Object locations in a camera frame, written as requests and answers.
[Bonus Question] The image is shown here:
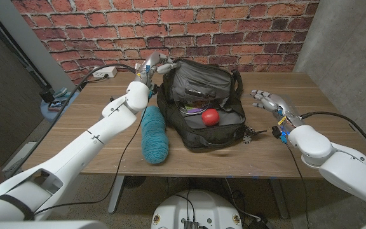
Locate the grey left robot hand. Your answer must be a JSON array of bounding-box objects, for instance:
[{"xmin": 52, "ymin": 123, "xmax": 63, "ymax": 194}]
[{"xmin": 135, "ymin": 52, "xmax": 181, "ymax": 84}]

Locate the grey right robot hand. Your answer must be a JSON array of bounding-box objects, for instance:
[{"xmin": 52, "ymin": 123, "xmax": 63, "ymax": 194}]
[{"xmin": 250, "ymin": 89, "xmax": 294, "ymax": 117}]

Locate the red ball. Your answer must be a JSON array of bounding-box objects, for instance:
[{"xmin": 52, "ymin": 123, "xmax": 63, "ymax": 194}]
[{"xmin": 201, "ymin": 108, "xmax": 220, "ymax": 127}]

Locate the black backpack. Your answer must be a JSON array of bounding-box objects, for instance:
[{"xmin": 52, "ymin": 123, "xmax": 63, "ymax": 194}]
[{"xmin": 156, "ymin": 58, "xmax": 250, "ymax": 153}]

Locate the teal yarn skein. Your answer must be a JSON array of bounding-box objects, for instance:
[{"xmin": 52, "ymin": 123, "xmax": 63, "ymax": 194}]
[{"xmin": 140, "ymin": 105, "xmax": 170, "ymax": 165}]

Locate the white power strip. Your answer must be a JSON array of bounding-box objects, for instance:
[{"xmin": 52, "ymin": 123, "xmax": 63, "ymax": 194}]
[{"xmin": 91, "ymin": 66, "xmax": 118, "ymax": 79}]

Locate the black glossy pocket item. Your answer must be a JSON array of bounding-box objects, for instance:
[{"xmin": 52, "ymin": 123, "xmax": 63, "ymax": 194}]
[{"xmin": 184, "ymin": 88, "xmax": 217, "ymax": 99}]

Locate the red brick print backdrop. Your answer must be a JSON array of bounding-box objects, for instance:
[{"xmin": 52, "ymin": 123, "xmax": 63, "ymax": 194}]
[{"xmin": 11, "ymin": 0, "xmax": 320, "ymax": 85}]

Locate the grey teal case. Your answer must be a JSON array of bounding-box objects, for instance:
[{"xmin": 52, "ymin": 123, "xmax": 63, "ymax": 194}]
[{"xmin": 52, "ymin": 87, "xmax": 68, "ymax": 98}]

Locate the dark table leg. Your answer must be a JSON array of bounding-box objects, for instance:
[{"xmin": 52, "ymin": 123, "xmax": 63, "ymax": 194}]
[{"xmin": 268, "ymin": 177, "xmax": 289, "ymax": 219}]

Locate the black box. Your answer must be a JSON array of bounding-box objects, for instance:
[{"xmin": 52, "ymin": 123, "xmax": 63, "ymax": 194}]
[{"xmin": 39, "ymin": 88, "xmax": 55, "ymax": 103}]

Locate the blue round stool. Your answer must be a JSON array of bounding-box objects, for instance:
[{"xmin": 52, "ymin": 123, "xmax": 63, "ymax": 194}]
[{"xmin": 39, "ymin": 90, "xmax": 76, "ymax": 125}]

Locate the black round fan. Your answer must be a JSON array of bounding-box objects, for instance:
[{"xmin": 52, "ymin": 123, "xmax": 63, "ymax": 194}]
[{"xmin": 124, "ymin": 176, "xmax": 146, "ymax": 189}]

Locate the black power adapter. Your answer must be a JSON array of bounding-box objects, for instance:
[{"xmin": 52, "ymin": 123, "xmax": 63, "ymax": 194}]
[{"xmin": 245, "ymin": 213, "xmax": 275, "ymax": 229}]

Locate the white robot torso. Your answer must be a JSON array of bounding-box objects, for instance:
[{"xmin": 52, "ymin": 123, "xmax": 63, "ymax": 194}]
[{"xmin": 150, "ymin": 190, "xmax": 243, "ymax": 229}]

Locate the grey table leg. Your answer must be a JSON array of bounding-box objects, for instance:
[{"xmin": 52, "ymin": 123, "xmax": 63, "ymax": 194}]
[{"xmin": 107, "ymin": 176, "xmax": 126, "ymax": 214}]

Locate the grey sneaker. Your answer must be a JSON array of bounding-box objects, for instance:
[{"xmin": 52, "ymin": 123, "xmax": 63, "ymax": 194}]
[{"xmin": 3, "ymin": 158, "xmax": 20, "ymax": 179}]

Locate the white robot chest edge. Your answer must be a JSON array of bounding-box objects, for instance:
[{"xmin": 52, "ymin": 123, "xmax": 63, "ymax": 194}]
[{"xmin": 0, "ymin": 220, "xmax": 109, "ymax": 229}]

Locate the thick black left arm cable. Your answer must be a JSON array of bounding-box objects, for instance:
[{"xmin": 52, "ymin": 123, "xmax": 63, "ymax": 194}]
[{"xmin": 10, "ymin": 63, "xmax": 138, "ymax": 177}]

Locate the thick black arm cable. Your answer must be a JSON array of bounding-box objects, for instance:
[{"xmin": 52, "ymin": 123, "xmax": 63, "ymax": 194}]
[
  {"xmin": 300, "ymin": 111, "xmax": 366, "ymax": 162},
  {"xmin": 10, "ymin": 63, "xmax": 138, "ymax": 177}
]

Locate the snowflake keychain charm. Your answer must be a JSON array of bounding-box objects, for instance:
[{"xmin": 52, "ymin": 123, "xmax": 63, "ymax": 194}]
[{"xmin": 243, "ymin": 125, "xmax": 268, "ymax": 144}]

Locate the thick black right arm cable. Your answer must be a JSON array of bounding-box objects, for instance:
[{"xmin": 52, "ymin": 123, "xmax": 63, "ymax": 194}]
[{"xmin": 300, "ymin": 111, "xmax": 366, "ymax": 162}]

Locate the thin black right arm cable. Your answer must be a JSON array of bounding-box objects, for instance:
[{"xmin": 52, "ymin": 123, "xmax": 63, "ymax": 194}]
[{"xmin": 286, "ymin": 142, "xmax": 311, "ymax": 229}]

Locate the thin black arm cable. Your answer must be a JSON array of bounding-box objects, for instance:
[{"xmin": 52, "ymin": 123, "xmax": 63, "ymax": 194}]
[
  {"xmin": 286, "ymin": 142, "xmax": 311, "ymax": 229},
  {"xmin": 33, "ymin": 106, "xmax": 149, "ymax": 216}
]

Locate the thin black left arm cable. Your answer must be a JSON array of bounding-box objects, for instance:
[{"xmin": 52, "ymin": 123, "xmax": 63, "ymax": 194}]
[{"xmin": 33, "ymin": 106, "xmax": 149, "ymax": 216}]

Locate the white floor cable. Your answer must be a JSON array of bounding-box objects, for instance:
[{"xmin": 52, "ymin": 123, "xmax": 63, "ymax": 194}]
[{"xmin": 224, "ymin": 177, "xmax": 262, "ymax": 222}]

